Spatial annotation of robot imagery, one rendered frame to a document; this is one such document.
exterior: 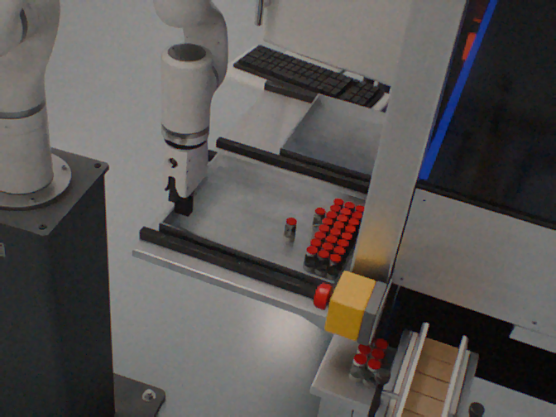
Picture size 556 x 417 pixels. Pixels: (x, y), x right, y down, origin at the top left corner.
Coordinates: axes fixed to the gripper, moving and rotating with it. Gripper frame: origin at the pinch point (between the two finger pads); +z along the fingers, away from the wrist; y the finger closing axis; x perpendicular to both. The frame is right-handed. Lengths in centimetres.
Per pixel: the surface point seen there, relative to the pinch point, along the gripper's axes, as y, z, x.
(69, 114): 135, 91, 119
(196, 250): -8.0, 2.5, -6.6
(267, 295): -10.9, 4.7, -21.7
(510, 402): -13, 8, -66
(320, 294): -19.5, -8.1, -32.6
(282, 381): 42, 93, -14
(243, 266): -7.9, 2.6, -15.8
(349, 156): 37.0, 4.5, -22.5
